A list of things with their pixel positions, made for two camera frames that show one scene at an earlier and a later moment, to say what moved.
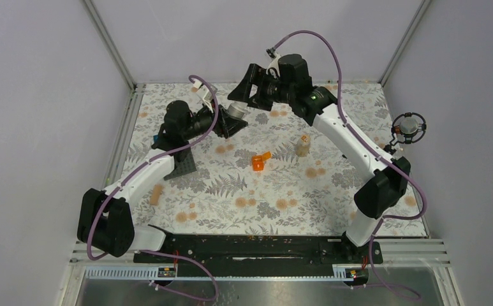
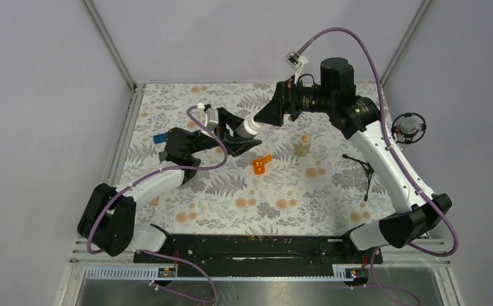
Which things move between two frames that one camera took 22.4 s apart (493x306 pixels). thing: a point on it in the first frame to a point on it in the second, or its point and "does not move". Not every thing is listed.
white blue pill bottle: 238,109 to 248,129
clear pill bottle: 303,145 does not move
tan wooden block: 155,195 does not move
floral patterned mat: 279,176 does not move
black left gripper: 227,125 to 235,146
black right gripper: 254,76 to 273,114
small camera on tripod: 409,128 does not move
